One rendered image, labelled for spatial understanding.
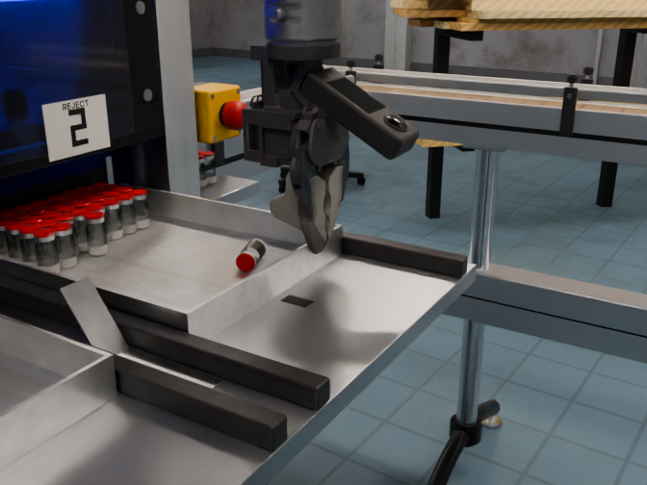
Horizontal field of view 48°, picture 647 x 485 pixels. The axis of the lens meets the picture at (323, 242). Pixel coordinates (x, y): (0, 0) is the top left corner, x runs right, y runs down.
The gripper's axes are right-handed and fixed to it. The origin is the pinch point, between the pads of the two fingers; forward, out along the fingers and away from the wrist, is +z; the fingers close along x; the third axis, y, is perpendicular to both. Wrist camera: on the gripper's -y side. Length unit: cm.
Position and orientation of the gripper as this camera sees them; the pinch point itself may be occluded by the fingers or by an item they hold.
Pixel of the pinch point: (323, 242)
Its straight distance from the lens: 74.9
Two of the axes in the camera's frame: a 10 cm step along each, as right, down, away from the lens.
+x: -5.2, 3.0, -8.0
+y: -8.5, -1.8, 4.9
